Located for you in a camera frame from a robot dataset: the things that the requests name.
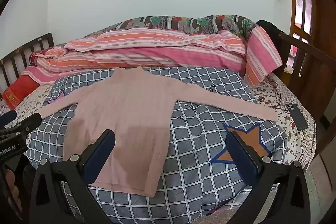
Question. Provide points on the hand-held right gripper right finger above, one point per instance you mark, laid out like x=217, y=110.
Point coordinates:
x=240, y=153

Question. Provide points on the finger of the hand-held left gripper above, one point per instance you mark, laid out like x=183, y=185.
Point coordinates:
x=30, y=121
x=6, y=120

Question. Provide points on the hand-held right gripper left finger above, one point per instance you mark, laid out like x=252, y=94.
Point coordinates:
x=101, y=148

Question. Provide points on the beige cloth garment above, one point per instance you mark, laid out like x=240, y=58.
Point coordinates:
x=126, y=119

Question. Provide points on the person's left hand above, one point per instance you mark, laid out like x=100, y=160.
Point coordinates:
x=11, y=182

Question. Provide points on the red pillow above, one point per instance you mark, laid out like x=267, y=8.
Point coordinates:
x=18, y=90

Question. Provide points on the grey checked star blanket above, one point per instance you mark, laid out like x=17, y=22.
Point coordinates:
x=199, y=161

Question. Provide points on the floral bed sheet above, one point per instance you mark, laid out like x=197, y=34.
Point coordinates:
x=267, y=98

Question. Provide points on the black smartphone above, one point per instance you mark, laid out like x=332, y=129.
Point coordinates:
x=296, y=116

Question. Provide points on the dark wooden slatted headboard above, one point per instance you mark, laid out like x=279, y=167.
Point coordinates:
x=26, y=52

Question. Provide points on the pink orange striped quilt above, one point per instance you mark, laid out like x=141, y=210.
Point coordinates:
x=157, y=52

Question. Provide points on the dark clothing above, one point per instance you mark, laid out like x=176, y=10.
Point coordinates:
x=270, y=28

